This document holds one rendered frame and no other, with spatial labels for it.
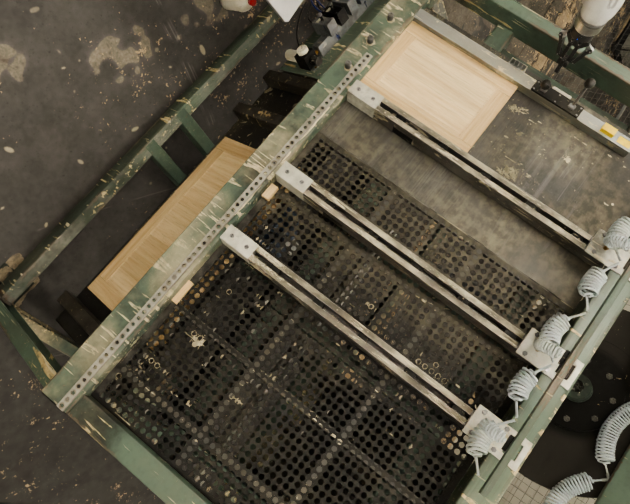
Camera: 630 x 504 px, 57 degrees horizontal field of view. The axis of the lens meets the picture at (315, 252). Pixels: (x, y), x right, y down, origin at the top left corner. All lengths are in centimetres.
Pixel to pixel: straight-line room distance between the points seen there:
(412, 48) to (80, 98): 137
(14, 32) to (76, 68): 26
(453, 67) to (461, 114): 20
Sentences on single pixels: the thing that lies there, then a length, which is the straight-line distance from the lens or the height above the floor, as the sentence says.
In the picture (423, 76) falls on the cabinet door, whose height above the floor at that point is 104.
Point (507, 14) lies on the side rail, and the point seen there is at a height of 114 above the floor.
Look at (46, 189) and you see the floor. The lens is 270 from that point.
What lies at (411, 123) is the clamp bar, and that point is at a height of 114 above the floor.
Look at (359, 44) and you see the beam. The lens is 235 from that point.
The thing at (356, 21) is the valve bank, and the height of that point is 74.
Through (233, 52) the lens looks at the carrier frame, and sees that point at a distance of 278.
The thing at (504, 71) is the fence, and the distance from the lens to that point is 239.
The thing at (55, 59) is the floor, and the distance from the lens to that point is 261.
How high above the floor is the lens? 244
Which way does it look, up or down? 40 degrees down
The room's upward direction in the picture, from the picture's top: 118 degrees clockwise
